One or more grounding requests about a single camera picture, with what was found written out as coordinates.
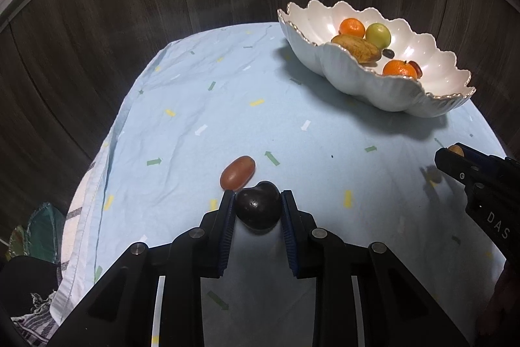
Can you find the light blue printed cloth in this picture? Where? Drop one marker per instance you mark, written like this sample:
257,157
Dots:
284,119

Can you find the red-brown oval jujube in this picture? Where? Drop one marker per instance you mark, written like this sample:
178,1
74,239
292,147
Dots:
237,172

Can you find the tangerine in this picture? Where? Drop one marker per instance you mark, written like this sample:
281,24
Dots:
398,69
352,26

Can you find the green glass dish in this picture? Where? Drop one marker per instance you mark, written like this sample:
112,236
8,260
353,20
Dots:
40,233

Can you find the dark cloth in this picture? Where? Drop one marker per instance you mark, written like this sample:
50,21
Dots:
24,282

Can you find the dark red jujube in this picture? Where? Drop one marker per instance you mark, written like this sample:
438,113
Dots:
416,68

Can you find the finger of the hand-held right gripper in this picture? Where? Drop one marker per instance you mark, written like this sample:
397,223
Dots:
481,159
453,164

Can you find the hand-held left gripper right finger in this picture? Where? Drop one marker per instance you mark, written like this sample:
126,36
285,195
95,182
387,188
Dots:
290,239

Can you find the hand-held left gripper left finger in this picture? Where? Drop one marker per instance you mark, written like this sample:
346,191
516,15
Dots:
227,235

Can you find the brown potato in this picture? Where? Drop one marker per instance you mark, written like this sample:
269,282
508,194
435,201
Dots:
357,48

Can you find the white shell-shaped bowl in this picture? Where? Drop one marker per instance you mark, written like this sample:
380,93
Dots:
365,85

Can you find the dark purple plum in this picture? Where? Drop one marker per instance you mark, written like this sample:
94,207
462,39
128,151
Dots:
258,208

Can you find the small orange kumquat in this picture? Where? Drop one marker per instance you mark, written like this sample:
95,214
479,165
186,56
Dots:
455,150

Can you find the green apple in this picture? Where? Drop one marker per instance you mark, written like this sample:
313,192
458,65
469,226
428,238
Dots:
378,34

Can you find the small dark grape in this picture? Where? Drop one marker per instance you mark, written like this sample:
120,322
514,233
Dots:
388,54

